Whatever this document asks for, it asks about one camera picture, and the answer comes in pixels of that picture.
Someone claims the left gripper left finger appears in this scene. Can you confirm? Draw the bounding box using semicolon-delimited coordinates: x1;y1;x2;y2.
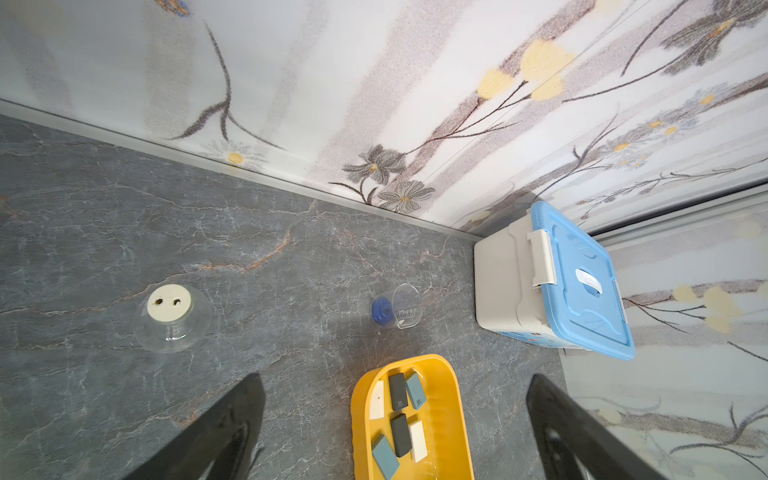
127;373;266;479

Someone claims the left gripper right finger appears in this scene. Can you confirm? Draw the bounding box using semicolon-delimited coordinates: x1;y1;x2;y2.
526;373;662;479

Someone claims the white eraser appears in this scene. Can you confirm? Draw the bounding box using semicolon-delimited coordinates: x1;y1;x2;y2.
408;420;428;463
369;380;385;420

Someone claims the teal eraser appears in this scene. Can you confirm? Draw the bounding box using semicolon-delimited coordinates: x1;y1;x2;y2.
405;371;427;410
372;434;400;480

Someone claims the black eraser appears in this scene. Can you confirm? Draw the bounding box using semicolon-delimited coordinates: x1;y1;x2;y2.
388;373;409;412
390;413;412;458

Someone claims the yellow plastic storage tray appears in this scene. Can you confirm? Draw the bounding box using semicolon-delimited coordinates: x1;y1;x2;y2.
350;354;474;479

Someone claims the blue lid storage box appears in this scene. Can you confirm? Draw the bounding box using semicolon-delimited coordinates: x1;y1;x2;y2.
474;201;636;360

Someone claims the glass flask with stopper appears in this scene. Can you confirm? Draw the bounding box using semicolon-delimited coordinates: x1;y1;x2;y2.
132;284;212;354

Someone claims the clear beaker blue base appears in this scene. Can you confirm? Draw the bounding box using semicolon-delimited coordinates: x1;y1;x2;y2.
371;283;424;330

